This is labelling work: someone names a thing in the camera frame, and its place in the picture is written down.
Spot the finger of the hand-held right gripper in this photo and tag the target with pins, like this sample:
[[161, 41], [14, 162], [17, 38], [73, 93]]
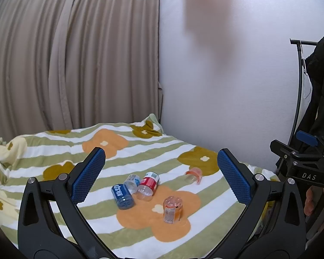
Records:
[[282, 147], [307, 138]]

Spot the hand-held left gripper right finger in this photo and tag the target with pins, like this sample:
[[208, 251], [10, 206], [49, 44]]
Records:
[[233, 178]]

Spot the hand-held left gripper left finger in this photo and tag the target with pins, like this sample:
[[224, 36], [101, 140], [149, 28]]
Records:
[[89, 175]]

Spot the blue label plastic cup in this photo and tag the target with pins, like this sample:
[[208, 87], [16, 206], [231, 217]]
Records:
[[121, 194]]

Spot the small pink plastic cup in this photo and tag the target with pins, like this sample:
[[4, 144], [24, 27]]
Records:
[[195, 174]]

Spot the clear cup white blue label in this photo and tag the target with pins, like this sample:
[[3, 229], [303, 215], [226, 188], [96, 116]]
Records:
[[132, 182]]

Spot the red label plastic cup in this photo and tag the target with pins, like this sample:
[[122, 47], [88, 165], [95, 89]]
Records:
[[149, 184]]

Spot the person's right hand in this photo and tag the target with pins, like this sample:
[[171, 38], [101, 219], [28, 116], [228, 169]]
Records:
[[310, 201]]

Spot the black clothes rack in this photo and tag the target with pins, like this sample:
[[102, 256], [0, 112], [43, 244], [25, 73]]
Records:
[[299, 91]]

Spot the white clothes hanger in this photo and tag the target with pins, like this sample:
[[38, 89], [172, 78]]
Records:
[[306, 78]]

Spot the orange labelled bottle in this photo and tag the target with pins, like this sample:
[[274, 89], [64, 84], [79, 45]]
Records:
[[172, 209]]

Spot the floral striped blanket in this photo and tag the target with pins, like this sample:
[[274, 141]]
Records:
[[156, 151]]

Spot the beige curtain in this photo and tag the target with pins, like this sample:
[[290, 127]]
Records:
[[70, 59]]

